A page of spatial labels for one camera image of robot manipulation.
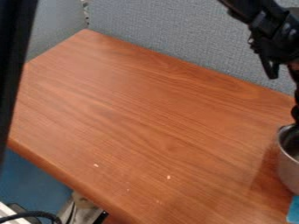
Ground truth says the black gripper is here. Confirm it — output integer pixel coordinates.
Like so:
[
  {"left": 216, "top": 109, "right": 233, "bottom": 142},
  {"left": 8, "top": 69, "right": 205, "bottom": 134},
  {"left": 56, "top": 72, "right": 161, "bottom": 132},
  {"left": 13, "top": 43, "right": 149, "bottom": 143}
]
[{"left": 248, "top": 10, "right": 299, "bottom": 124}]

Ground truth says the metal pot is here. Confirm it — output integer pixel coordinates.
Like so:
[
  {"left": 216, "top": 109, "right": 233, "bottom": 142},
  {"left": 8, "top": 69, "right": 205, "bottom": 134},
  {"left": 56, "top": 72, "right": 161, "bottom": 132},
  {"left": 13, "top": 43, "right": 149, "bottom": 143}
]
[{"left": 277, "top": 124, "right": 299, "bottom": 195}]

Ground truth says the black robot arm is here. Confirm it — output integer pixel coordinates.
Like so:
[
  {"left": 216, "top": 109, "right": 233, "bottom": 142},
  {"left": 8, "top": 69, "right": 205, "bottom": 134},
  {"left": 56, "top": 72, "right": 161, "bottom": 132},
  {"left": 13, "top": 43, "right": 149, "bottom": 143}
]
[{"left": 0, "top": 0, "right": 299, "bottom": 166}]

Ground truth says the metal table leg bracket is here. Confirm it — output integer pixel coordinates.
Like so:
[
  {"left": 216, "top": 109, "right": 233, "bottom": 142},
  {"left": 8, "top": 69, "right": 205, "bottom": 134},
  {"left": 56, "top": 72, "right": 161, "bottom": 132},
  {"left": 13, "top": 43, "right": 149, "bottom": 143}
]
[{"left": 57, "top": 192, "right": 108, "bottom": 224}]

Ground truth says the black cable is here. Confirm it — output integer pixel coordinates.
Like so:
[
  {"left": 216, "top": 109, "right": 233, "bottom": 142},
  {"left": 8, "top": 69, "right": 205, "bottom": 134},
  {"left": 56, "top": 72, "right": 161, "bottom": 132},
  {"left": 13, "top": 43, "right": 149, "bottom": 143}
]
[{"left": 0, "top": 211, "right": 63, "bottom": 224}]

